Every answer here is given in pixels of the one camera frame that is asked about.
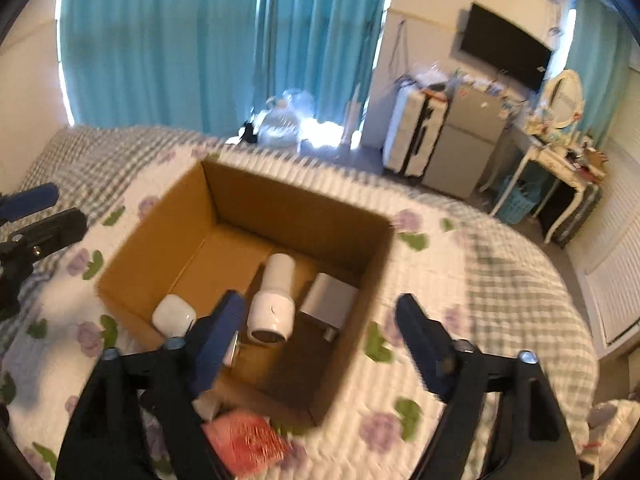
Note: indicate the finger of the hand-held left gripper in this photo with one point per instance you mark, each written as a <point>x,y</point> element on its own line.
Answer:
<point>47,232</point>
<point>31,200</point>

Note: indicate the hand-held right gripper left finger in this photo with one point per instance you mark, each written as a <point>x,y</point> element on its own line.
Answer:
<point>223,327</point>

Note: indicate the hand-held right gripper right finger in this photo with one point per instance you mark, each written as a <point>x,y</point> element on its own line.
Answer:
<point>419,334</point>

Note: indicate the white earbud case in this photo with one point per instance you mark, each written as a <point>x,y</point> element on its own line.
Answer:
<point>172,316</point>

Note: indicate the white cylindrical bottle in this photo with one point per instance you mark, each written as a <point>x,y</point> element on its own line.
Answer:
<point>272,305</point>

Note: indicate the white power adapter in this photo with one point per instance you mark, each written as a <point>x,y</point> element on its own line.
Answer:
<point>327,300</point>

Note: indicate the brown cardboard box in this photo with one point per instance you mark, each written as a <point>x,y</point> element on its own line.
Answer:
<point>260,200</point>

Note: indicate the red snack packet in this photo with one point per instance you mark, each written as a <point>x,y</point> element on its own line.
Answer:
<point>245,442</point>

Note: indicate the teal plastic basket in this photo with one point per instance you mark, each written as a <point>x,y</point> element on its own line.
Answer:
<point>520,200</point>

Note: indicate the grey mini fridge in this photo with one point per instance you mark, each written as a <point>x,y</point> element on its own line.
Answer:
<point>465,150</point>

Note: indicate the dark suitcase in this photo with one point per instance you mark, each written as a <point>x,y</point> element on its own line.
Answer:
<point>577,220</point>

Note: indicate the wide teal curtain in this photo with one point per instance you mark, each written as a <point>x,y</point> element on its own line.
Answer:
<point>160,45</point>

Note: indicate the white black suitcase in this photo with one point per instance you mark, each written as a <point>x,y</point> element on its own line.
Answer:
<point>405,130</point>

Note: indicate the white slatted cabinet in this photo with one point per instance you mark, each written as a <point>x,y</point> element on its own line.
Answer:
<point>615,255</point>

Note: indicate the white cloth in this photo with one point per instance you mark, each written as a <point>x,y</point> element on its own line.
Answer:
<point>612,425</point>

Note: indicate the clear plastic bag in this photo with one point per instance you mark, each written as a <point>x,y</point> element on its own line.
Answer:
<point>285,120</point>

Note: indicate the white dressing table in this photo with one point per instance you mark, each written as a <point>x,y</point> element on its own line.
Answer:
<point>550,157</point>

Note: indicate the white oval vanity mirror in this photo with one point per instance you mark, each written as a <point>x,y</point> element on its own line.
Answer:
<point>562,97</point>

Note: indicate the narrow teal curtain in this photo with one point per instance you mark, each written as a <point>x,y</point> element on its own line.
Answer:
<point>320,35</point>

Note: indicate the teal curtain beside mirror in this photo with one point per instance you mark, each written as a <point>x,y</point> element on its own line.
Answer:
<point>597,60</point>

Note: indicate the black wall television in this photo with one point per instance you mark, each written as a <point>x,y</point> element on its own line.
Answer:
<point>505,45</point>

